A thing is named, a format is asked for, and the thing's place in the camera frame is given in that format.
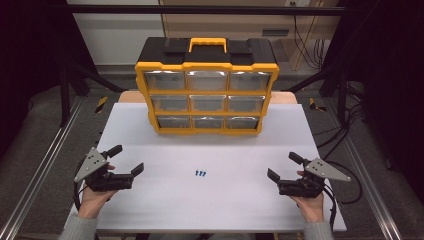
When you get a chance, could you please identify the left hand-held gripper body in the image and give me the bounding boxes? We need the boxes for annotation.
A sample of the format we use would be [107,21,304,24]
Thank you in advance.
[73,147,135,193]

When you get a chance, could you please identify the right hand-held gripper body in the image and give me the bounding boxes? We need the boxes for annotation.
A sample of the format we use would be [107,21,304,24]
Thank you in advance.
[277,157,352,200]

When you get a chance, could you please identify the clear plastic drawer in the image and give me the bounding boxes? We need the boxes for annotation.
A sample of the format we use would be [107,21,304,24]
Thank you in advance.
[186,70,229,92]

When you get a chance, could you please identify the yellow black organizer cabinet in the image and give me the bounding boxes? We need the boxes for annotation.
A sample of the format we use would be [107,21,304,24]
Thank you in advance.
[134,37,280,136]

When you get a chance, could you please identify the person's right hand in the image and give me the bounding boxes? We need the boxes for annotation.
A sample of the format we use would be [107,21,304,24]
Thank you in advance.
[289,170,326,224]

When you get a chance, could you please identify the person's left hand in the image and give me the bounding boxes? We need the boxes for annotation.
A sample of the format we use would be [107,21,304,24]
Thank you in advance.
[78,164,118,220]

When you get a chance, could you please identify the yellow black tape marker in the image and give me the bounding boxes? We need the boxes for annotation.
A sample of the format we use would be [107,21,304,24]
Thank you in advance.
[308,97,328,113]
[95,96,109,114]

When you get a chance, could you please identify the wooden table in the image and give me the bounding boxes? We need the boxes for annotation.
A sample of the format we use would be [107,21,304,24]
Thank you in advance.
[118,90,298,105]

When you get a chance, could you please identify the white board sheet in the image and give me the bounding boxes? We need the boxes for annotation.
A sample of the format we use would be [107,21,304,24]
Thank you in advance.
[63,102,348,233]

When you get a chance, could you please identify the black metal stand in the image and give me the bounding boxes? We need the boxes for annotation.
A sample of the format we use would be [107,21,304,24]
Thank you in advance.
[59,61,126,128]
[286,63,349,126]

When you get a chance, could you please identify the set of clear drawers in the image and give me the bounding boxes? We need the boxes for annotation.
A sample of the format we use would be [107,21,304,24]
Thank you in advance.
[143,70,272,130]

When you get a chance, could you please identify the dark curtain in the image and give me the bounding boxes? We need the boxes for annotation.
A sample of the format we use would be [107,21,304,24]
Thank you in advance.
[328,0,424,194]
[0,0,98,158]

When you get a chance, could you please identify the black horizontal bar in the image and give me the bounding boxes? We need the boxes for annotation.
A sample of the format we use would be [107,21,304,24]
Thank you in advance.
[64,4,346,17]

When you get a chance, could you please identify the light wooden cabinet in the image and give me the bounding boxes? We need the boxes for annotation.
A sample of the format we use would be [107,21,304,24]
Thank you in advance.
[159,0,341,71]

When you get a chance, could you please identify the left hand-held gripper cable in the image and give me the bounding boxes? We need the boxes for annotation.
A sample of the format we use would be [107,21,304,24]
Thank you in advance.
[73,159,89,212]

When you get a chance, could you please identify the hand-held gripper cable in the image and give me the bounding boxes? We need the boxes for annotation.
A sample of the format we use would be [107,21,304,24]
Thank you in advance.
[73,159,89,212]
[320,160,363,232]

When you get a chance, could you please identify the right hand-held gripper cable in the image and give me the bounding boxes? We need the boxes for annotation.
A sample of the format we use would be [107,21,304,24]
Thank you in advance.
[320,160,363,232]

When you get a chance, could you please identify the black floor cables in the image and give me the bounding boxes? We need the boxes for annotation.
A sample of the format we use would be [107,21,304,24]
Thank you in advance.
[313,79,368,161]

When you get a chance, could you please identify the aluminium floor rail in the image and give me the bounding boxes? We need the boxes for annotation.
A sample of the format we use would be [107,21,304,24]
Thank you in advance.
[324,99,404,240]
[0,96,84,240]

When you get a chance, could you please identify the hanging black cables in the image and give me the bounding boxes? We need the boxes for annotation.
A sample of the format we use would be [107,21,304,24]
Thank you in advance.
[293,4,326,71]

